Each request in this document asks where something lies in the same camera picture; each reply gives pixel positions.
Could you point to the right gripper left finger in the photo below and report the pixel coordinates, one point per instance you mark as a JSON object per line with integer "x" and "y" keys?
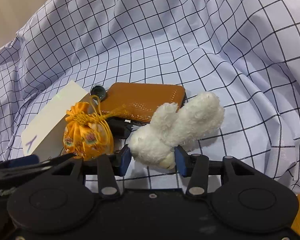
{"x": 110, "y": 166}

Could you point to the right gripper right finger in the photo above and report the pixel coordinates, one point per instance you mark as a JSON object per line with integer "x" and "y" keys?
{"x": 196, "y": 168}

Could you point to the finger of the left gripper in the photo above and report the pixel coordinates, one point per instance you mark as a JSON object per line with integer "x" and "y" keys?
{"x": 29, "y": 163}

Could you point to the white plush toy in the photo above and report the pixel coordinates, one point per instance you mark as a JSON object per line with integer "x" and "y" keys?
{"x": 170, "y": 127}

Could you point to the orange embroidered pouch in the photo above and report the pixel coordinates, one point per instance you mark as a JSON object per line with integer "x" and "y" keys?
{"x": 87, "y": 134}

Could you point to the white vivo phone box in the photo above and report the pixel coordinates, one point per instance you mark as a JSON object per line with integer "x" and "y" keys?
{"x": 43, "y": 136}

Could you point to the black makeup brush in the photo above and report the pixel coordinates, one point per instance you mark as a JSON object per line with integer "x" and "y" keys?
{"x": 120, "y": 129}

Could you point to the brown leather wallet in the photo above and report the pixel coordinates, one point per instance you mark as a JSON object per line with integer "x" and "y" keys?
{"x": 139, "y": 101}

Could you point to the checkered lilac cloth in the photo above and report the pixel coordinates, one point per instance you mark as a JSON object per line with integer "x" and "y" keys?
{"x": 245, "y": 51}

